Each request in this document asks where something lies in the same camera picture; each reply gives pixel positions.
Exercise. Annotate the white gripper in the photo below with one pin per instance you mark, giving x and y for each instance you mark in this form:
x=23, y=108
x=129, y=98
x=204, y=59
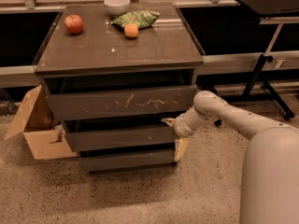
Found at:
x=179, y=126

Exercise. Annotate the grey drawer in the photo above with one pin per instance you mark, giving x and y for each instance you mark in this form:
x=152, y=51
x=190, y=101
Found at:
x=128, y=161
x=141, y=136
x=108, y=104

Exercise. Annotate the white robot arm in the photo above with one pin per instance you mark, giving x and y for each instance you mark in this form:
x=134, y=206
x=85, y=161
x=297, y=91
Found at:
x=270, y=172

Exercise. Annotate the grey top drawer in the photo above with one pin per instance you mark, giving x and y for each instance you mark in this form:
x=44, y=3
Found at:
x=108, y=104

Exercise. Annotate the grey bottom drawer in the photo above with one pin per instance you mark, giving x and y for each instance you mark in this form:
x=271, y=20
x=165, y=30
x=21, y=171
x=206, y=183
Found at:
x=128, y=161

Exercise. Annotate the grey drawer cabinet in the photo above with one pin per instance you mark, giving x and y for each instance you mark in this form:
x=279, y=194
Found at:
x=102, y=58

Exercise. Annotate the open cardboard box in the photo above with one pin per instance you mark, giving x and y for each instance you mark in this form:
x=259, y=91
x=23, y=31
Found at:
x=42, y=132

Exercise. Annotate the orange fruit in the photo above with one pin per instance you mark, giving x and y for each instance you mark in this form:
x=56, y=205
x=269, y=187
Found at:
x=131, y=30

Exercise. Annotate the green chip bag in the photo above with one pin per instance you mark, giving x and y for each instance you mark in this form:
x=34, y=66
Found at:
x=141, y=18

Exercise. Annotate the white bowl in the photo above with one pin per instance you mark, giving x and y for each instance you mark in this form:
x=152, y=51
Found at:
x=116, y=7

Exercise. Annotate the red apple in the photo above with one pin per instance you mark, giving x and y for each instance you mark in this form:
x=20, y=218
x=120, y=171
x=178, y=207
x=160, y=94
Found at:
x=73, y=24

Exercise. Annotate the black side table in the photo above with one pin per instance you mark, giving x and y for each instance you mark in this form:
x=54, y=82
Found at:
x=249, y=36

